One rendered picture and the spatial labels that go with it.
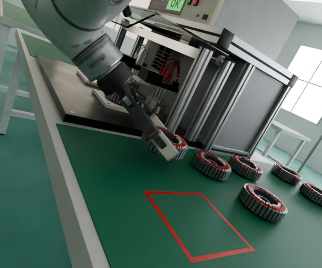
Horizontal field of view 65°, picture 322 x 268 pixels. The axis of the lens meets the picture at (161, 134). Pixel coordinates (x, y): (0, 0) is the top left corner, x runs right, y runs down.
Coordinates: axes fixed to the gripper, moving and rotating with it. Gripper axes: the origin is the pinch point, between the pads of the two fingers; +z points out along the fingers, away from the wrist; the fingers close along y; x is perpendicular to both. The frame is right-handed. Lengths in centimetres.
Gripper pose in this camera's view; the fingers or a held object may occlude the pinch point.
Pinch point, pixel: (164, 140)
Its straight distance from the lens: 60.6
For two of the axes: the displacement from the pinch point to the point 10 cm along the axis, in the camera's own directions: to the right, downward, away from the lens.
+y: 1.3, 3.6, -9.2
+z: 5.8, 7.3, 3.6
